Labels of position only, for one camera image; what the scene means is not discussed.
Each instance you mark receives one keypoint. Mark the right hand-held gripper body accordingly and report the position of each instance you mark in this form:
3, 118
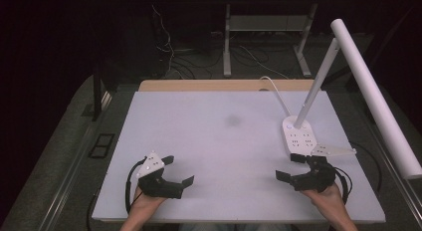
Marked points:
318, 178

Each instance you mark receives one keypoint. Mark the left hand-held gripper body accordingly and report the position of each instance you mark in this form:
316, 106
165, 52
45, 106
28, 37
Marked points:
156, 186

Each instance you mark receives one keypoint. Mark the person's left hand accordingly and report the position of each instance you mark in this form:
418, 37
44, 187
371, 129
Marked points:
144, 202

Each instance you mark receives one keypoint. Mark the person's right hand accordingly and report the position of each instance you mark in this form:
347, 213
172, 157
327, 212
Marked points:
328, 199

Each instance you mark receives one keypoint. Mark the white table mat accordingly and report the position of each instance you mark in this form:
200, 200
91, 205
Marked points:
215, 148

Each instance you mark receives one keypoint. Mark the white desk lamp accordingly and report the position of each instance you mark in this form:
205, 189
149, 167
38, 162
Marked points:
368, 88

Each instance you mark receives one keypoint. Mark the black rectangular floor frame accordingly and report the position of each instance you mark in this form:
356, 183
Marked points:
102, 145

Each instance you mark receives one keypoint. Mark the black metal post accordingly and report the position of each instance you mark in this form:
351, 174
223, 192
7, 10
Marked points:
97, 91

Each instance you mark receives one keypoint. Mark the grey metal table frame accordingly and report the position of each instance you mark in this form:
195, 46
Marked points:
265, 23

